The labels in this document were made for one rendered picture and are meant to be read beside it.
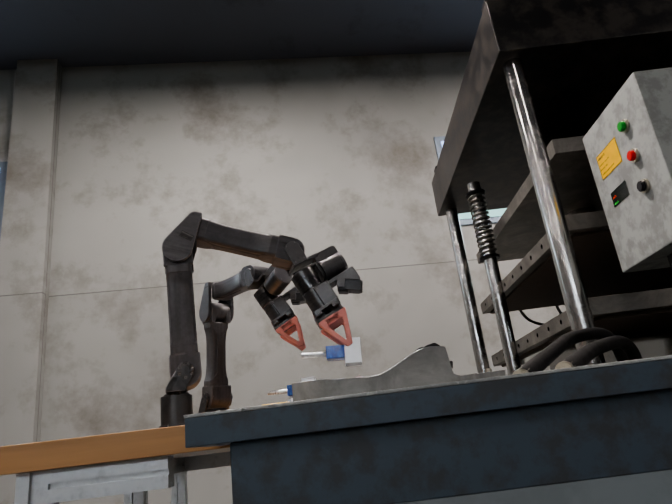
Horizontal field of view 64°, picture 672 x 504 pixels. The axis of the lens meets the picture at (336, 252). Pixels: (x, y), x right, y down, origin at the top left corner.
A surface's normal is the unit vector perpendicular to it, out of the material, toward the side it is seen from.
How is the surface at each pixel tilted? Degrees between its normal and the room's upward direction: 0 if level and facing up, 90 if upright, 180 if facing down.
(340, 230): 90
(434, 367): 90
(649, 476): 90
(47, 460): 90
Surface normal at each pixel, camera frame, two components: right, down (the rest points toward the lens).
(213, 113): 0.08, -0.34
